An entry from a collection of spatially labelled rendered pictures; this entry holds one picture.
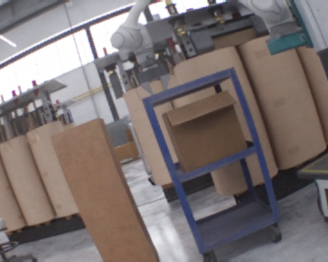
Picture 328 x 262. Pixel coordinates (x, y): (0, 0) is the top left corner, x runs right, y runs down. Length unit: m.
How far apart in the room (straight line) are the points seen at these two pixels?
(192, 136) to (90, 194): 0.70
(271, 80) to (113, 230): 1.34
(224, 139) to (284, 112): 0.87
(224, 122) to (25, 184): 2.89
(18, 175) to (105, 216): 2.24
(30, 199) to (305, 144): 2.88
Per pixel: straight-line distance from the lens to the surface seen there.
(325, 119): 3.07
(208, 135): 2.05
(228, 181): 2.81
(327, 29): 1.98
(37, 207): 4.57
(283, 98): 2.85
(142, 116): 4.36
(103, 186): 2.43
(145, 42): 2.13
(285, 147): 2.89
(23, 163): 4.56
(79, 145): 2.43
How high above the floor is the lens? 0.80
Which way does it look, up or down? 1 degrees down
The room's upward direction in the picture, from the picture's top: 20 degrees counter-clockwise
